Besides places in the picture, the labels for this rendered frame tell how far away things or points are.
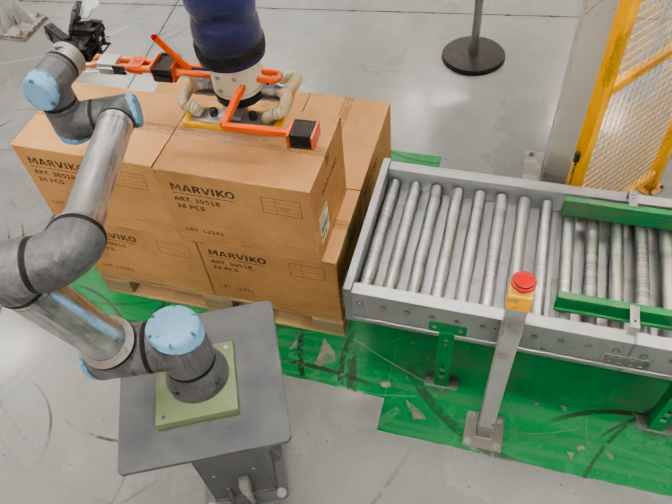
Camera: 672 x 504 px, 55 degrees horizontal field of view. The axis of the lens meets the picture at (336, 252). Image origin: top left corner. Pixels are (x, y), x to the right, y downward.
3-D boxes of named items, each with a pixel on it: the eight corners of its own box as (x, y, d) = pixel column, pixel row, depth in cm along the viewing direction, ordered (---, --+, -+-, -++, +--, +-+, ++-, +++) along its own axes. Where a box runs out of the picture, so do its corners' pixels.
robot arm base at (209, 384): (232, 395, 191) (224, 377, 183) (168, 410, 190) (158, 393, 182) (226, 343, 203) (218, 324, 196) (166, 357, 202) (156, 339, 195)
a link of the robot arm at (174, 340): (214, 377, 184) (197, 342, 171) (155, 385, 184) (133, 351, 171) (216, 333, 194) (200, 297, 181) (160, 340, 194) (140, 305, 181)
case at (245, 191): (346, 190, 273) (340, 116, 242) (320, 264, 250) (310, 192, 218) (216, 171, 286) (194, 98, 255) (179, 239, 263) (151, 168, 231)
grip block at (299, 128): (321, 132, 196) (319, 119, 192) (314, 151, 191) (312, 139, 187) (294, 129, 197) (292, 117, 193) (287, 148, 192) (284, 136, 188)
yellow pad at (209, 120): (287, 117, 217) (285, 105, 214) (278, 137, 211) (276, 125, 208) (193, 108, 224) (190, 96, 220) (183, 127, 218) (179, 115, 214)
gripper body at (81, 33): (112, 42, 176) (92, 69, 169) (84, 40, 178) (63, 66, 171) (103, 17, 170) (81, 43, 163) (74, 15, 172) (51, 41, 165)
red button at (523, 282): (536, 280, 183) (538, 271, 180) (534, 300, 179) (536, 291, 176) (510, 276, 184) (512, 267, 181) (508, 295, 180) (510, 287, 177)
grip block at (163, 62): (186, 67, 223) (181, 52, 218) (175, 84, 217) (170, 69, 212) (163, 65, 224) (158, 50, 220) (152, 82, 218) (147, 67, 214)
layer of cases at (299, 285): (390, 162, 339) (390, 101, 308) (342, 319, 280) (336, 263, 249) (183, 134, 365) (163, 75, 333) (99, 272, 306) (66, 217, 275)
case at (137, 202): (216, 170, 286) (195, 97, 255) (179, 237, 263) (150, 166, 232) (98, 151, 300) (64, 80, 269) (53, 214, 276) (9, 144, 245)
